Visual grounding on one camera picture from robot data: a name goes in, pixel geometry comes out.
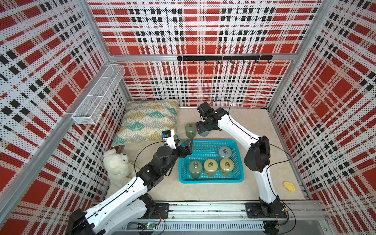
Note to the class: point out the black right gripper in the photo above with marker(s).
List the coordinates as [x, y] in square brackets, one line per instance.
[200, 127]

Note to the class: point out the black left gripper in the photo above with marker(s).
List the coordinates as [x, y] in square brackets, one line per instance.
[188, 150]

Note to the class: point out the dark green tea canister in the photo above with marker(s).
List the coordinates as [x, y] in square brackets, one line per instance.
[195, 169]
[190, 130]

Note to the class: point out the yellow-green tea canister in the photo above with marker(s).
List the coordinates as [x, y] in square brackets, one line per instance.
[210, 167]
[226, 166]

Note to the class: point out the blue-grey tea canister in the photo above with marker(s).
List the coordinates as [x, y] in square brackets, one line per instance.
[224, 152]
[204, 134]

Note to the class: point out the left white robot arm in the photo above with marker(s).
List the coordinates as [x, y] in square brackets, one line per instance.
[132, 201]

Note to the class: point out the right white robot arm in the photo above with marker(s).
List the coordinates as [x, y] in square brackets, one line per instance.
[257, 158]

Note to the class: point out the teal plastic basket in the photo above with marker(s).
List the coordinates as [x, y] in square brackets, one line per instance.
[208, 149]

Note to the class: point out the geometric fan pattern pillow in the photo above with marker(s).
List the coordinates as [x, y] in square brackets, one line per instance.
[144, 121]

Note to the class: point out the white plush bear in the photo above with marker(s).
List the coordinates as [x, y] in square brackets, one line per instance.
[119, 169]

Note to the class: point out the green circuit board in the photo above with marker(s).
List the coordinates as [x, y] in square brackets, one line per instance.
[146, 226]

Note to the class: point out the yellow sponge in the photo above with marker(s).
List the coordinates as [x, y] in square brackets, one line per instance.
[289, 186]

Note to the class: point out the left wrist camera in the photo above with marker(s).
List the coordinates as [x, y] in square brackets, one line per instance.
[168, 138]

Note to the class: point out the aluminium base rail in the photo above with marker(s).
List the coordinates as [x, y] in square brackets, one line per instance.
[293, 218]

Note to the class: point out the black hook rail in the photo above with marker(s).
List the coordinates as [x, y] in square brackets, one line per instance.
[231, 58]

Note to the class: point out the white wire mesh shelf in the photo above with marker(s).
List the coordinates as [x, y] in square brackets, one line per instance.
[91, 108]

